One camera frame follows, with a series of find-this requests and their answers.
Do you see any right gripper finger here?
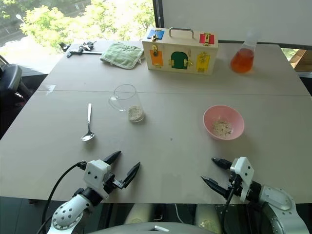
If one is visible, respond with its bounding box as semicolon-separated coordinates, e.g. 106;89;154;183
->
200;175;232;198
211;157;233;170

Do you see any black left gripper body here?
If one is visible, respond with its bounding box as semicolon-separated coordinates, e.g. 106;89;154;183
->
103;172;123;195

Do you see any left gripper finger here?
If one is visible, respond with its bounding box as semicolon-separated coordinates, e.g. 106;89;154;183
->
114;161;141;189
102;151;122;166

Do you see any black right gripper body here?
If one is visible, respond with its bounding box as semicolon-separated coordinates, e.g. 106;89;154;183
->
228;168;243;196

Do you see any beige speckled seasoning powder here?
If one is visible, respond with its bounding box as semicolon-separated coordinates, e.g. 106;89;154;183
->
211;118;234;136

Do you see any white powder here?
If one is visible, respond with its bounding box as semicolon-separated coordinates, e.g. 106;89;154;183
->
128;104;145;122

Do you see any metal spoon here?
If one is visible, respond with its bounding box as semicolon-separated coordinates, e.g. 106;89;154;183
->
80;103;96;143

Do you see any pink bowl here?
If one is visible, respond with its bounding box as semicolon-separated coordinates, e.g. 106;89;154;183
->
203;105;245;141

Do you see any clear glass mug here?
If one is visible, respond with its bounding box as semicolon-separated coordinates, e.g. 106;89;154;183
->
108;84;146;123

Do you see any green striped cloth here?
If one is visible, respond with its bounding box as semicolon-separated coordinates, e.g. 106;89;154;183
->
99;42;145;70

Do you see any flask with orange liquid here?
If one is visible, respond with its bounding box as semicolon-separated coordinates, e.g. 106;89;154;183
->
230;31;259;74

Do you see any black bar tool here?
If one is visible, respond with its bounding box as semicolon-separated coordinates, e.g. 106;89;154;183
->
66;48;103;59

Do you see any bunch of black keys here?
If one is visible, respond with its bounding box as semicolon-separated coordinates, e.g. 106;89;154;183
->
78;40;98;52

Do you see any wooden lock box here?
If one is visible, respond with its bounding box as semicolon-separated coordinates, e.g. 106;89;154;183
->
142;27;219;77

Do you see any black chair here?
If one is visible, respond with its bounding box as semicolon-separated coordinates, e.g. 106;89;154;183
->
0;55;35;138

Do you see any wooden furniture piece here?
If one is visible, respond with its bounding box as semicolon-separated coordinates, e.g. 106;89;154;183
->
289;48;312;72

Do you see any white board panel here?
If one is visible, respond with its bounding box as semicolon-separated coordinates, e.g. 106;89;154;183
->
161;0;312;44

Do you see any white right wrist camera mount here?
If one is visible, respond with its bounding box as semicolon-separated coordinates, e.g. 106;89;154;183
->
230;156;254;203

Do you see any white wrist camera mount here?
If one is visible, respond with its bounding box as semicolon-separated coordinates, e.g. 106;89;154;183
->
83;159;111;200
230;156;254;203

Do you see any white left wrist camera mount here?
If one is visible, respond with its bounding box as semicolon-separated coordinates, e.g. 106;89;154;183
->
83;159;111;200

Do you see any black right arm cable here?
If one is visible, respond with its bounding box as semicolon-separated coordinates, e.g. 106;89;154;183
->
220;187;235;234

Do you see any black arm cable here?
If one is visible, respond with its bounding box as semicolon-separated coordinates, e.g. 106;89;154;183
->
36;160;87;234
220;187;235;234

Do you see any thin white cable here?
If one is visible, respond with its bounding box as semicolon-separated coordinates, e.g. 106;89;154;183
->
175;204;184;223

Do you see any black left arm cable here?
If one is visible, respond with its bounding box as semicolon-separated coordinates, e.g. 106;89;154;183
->
36;160;87;234

